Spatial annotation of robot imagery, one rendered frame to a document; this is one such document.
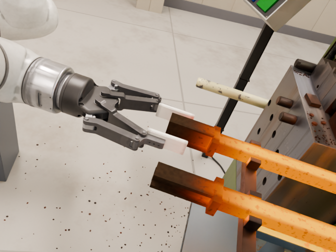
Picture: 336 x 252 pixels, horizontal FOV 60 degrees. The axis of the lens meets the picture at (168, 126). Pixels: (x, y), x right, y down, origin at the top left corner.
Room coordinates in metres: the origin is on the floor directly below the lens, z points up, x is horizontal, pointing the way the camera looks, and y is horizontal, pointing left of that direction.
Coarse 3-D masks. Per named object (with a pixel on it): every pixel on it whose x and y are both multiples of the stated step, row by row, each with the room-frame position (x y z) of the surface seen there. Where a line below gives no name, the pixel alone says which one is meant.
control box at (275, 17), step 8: (248, 0) 1.27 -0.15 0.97; (256, 0) 1.24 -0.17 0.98; (280, 0) 1.16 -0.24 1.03; (288, 0) 1.15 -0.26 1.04; (296, 0) 1.16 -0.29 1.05; (304, 0) 1.18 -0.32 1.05; (256, 8) 1.20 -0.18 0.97; (272, 8) 1.15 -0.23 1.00; (280, 8) 1.14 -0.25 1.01; (288, 8) 1.15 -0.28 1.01; (296, 8) 1.17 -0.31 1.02; (264, 16) 1.14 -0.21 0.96; (272, 16) 1.13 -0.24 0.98; (280, 16) 1.15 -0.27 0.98; (288, 16) 1.16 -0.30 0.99; (272, 24) 1.14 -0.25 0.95; (280, 24) 1.15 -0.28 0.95
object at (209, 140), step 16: (176, 128) 0.39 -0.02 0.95; (192, 128) 0.38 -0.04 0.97; (208, 128) 0.40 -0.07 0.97; (192, 144) 0.38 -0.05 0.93; (208, 144) 0.38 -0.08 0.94; (224, 144) 0.38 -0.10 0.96; (240, 144) 0.40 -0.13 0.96; (240, 160) 0.38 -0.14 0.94; (272, 160) 0.38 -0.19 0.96; (288, 160) 0.40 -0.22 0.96; (288, 176) 0.38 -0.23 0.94; (304, 176) 0.38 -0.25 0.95; (320, 176) 0.38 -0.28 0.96
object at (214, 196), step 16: (160, 176) 0.27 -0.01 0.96; (176, 176) 0.27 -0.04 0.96; (192, 176) 0.28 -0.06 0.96; (176, 192) 0.27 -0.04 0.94; (192, 192) 0.27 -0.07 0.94; (208, 192) 0.27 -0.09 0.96; (224, 192) 0.28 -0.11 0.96; (240, 192) 0.29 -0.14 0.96; (208, 208) 0.25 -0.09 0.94; (224, 208) 0.26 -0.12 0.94; (240, 208) 0.26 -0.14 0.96; (256, 208) 0.27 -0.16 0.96; (272, 208) 0.28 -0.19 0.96; (272, 224) 0.26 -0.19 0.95; (288, 224) 0.26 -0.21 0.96; (304, 224) 0.27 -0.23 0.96; (320, 224) 0.28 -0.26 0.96; (304, 240) 0.26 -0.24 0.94; (320, 240) 0.26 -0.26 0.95
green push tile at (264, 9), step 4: (260, 0) 1.22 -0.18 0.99; (264, 0) 1.20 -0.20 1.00; (268, 0) 1.19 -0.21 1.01; (272, 0) 1.17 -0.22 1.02; (276, 0) 1.17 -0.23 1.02; (256, 4) 1.22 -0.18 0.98; (260, 4) 1.20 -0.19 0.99; (264, 4) 1.18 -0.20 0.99; (268, 4) 1.17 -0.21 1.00; (272, 4) 1.16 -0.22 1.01; (260, 8) 1.20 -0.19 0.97; (264, 8) 1.17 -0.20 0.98; (268, 8) 1.16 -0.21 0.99
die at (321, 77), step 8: (320, 64) 0.86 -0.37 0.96; (328, 64) 0.82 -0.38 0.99; (312, 72) 0.88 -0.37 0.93; (320, 72) 0.83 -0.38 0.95; (328, 72) 0.79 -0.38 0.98; (312, 80) 0.85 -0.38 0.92; (320, 80) 0.81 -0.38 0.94; (328, 80) 0.77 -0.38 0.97; (320, 88) 0.78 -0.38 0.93; (328, 88) 0.74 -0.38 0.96; (320, 96) 0.75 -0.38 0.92; (328, 96) 0.72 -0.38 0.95; (328, 104) 0.69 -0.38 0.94; (328, 112) 0.69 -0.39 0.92
